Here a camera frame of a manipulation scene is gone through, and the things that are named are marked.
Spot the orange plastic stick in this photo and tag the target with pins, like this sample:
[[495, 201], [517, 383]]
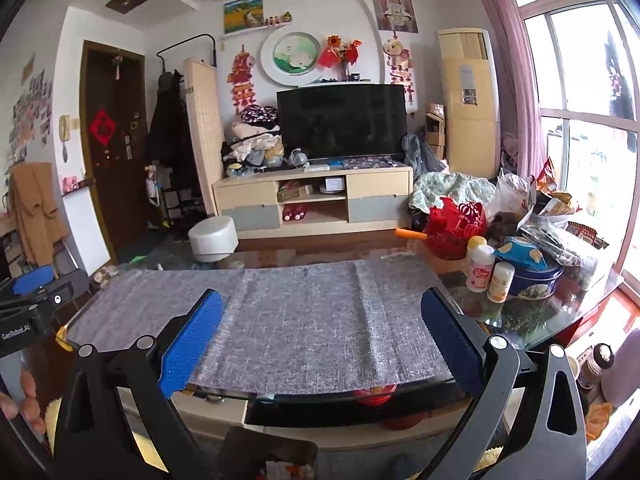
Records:
[[407, 233]]

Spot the black coat rack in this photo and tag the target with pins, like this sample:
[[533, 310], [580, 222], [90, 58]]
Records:
[[216, 55]]

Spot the white framed window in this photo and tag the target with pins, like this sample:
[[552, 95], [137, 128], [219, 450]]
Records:
[[575, 60]]

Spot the small white and yellow bottle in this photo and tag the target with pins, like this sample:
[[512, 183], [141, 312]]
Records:
[[500, 285]]

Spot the white side cabinet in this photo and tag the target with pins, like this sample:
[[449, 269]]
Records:
[[87, 230]]

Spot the white crinkled bag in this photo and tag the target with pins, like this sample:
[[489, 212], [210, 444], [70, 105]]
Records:
[[512, 195]]

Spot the white wall intercom phone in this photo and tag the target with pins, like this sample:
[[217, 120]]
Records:
[[64, 127]]

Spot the landscape painting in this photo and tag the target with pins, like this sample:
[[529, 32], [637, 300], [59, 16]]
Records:
[[242, 14]]

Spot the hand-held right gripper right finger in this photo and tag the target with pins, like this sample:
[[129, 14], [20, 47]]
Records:
[[447, 340]]

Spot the dark brown door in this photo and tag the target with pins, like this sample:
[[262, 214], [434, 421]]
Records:
[[115, 185]]

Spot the beige and grey television cabinet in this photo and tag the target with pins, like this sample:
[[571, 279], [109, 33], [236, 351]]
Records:
[[310, 175]]

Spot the person's left hand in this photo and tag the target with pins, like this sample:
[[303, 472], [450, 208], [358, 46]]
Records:
[[29, 395]]

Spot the grey square waste bin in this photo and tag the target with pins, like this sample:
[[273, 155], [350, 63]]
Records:
[[250, 450]]

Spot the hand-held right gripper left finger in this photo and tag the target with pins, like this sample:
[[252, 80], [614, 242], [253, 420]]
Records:
[[192, 345]]

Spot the blue snack bag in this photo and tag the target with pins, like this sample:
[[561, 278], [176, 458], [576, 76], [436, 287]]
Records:
[[520, 250]]

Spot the brown hanging coat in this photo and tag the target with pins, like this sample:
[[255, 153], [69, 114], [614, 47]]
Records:
[[35, 210]]

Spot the grey woven table mat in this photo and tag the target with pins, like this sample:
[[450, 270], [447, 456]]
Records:
[[310, 320]]

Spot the orange bag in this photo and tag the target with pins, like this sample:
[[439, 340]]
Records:
[[598, 420]]

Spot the black glossy shelf panel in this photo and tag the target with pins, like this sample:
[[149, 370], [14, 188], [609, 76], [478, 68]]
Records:
[[310, 412]]

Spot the white bottle with red label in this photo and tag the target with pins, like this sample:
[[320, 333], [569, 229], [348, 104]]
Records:
[[479, 272]]

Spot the white box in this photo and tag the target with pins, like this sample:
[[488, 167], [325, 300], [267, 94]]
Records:
[[332, 186]]

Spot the black flat screen television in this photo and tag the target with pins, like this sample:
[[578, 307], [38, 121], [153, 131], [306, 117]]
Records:
[[340, 122]]

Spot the clear plastic bags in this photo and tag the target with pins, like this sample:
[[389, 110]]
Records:
[[565, 255]]

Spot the flower bouquet with flags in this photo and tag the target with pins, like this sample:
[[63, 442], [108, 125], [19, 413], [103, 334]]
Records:
[[342, 50]]

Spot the blue round cookie tin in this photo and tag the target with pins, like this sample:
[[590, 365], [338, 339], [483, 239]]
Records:
[[535, 280]]

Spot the glass top coffee table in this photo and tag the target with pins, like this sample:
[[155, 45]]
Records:
[[530, 320]]

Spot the knot pattern wall picture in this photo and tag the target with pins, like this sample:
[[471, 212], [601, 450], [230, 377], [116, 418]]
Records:
[[395, 10]]

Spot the stacked cardboard boxes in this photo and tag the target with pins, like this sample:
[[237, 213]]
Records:
[[435, 135]]

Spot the red fish hanging decoration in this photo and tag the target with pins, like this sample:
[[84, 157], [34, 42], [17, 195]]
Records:
[[242, 72]]

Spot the red hanging paper decoration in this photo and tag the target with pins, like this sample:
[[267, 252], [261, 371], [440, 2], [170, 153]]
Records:
[[397, 60]]

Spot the pale round container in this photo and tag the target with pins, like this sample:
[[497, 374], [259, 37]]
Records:
[[622, 370]]

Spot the brown ceiling panel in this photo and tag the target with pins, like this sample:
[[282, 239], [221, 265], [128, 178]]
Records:
[[127, 0]]

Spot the patterned cloth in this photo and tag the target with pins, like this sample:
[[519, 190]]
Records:
[[360, 163]]

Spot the woven rattan panel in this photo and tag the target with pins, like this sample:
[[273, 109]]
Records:
[[202, 135]]

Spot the wall photo collage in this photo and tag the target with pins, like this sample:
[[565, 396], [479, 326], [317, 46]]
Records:
[[30, 115]]

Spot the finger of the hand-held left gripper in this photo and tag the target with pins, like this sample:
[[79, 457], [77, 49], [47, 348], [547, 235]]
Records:
[[45, 300], [32, 280]]

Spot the floral green cloth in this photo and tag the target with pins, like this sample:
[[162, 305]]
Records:
[[450, 187]]

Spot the brown jar with black lid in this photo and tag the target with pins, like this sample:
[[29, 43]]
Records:
[[595, 365]]

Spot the crumpled silver wrapper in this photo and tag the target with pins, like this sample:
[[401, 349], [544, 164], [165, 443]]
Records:
[[285, 471]]

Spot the pink curtain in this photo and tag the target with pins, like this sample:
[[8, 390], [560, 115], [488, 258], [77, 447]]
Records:
[[510, 60]]

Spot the round white wall ornament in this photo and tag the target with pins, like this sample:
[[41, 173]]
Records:
[[295, 52]]

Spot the black hanging coats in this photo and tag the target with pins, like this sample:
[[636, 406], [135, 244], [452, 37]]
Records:
[[167, 130]]

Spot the row of small dolls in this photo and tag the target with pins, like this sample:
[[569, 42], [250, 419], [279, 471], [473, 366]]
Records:
[[277, 21]]

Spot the red diamond paper decoration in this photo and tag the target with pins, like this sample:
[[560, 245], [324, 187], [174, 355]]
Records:
[[103, 127]]

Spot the cream standing air conditioner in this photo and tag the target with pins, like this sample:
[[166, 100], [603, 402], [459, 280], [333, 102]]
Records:
[[470, 135]]

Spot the red plastic basket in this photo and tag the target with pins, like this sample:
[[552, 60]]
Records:
[[452, 230]]

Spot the pile of clothes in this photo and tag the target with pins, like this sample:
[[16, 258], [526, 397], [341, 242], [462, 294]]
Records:
[[255, 145]]

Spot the pile of snack bags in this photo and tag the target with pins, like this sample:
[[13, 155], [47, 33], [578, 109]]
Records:
[[557, 195]]

